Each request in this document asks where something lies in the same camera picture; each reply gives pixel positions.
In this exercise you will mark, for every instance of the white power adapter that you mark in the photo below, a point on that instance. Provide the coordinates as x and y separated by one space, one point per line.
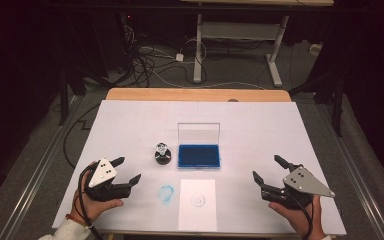
179 57

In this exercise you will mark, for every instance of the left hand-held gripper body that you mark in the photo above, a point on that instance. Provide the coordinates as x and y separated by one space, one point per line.
101 175

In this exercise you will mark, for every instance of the black round stamp cap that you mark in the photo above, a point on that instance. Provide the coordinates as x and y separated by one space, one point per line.
163 161

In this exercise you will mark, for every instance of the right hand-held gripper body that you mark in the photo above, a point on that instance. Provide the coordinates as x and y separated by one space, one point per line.
303 183

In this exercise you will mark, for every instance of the small white paper sheet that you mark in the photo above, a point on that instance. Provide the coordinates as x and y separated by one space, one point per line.
197 216

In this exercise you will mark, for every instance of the small white floor box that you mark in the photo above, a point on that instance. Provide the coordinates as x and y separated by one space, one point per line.
316 49

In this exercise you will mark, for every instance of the person's left hand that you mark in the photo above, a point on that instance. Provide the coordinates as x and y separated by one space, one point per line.
93 208

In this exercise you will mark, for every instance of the metal floor rail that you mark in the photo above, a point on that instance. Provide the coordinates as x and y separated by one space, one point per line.
36 173
360 180

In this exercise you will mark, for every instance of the white metal desk frame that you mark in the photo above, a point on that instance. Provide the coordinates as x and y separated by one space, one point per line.
240 30

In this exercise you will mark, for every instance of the large white table mat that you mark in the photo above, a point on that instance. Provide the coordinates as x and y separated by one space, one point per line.
246 133

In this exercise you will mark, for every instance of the person's right hand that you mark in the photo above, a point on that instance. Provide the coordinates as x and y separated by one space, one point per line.
296 220

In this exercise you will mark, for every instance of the black metal stand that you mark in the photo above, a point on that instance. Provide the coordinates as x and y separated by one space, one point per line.
338 110
63 100

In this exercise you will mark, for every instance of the blue ink pad case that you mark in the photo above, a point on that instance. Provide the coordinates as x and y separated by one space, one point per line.
198 156

